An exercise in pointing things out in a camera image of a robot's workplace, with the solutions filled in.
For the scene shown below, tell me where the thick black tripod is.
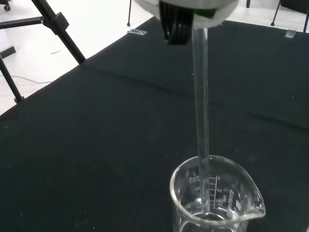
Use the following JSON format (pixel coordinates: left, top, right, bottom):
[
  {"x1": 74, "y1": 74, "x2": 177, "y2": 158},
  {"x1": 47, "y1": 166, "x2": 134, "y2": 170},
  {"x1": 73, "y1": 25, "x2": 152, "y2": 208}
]
[{"x1": 0, "y1": 0, "x2": 86, "y2": 104}]

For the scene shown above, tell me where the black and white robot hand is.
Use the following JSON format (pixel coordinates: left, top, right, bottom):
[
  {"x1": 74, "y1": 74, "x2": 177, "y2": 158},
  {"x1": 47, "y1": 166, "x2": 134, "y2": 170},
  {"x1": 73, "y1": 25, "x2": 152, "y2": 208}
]
[{"x1": 134, "y1": 0, "x2": 239, "y2": 46}]

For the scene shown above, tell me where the pale floor cable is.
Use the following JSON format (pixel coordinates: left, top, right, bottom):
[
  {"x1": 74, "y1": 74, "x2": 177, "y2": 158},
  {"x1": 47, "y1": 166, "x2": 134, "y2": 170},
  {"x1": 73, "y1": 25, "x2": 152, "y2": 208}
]
[{"x1": 11, "y1": 75, "x2": 53, "y2": 85}]

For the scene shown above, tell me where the black bench cloth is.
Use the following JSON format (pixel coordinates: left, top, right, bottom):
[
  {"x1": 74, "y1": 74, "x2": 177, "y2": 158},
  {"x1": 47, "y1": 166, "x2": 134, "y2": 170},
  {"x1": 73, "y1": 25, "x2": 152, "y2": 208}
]
[{"x1": 0, "y1": 16, "x2": 309, "y2": 232}]

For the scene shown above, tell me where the clear glass beaker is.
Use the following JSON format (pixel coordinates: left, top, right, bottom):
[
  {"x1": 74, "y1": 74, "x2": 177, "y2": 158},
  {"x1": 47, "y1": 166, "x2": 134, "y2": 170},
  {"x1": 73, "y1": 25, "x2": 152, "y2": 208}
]
[{"x1": 169, "y1": 155, "x2": 266, "y2": 232}]

